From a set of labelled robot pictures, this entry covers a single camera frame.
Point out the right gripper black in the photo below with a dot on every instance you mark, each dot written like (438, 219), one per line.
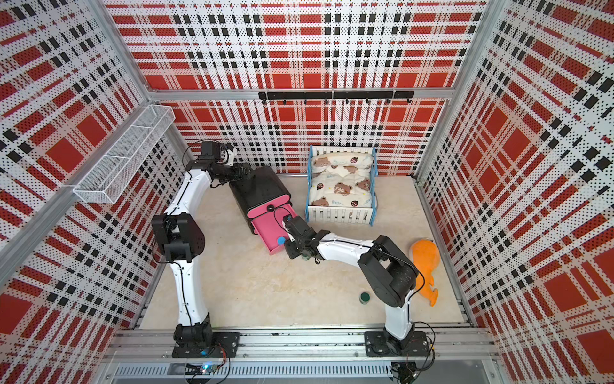
(290, 251)

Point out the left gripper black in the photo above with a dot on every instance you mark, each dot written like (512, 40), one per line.
(238, 174)

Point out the black pink drawer cabinet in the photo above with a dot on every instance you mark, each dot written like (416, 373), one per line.
(263, 188)

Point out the pink drawer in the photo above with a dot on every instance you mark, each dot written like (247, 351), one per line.
(267, 223)

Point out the dark green paint can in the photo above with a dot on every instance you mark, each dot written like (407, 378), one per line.
(364, 298)

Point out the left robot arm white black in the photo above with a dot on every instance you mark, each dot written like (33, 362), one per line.
(182, 242)

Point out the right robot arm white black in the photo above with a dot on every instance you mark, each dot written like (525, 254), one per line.
(391, 275)

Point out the bear print blanket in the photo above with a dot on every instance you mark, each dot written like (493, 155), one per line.
(341, 179)

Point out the blue white doll bed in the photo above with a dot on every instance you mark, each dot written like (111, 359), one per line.
(342, 214)

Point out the orange plush whale toy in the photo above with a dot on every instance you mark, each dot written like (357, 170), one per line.
(426, 257)

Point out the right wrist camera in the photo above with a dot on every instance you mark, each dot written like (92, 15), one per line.
(287, 222)

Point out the black wall hook rail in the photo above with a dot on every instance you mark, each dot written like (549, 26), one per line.
(334, 95)

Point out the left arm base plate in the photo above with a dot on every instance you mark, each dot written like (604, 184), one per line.
(218, 345)

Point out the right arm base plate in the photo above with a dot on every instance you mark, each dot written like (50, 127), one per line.
(382, 344)

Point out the white wire mesh shelf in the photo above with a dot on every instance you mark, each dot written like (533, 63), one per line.
(109, 177)

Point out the aluminium mounting rail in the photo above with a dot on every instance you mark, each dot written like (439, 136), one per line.
(299, 344)

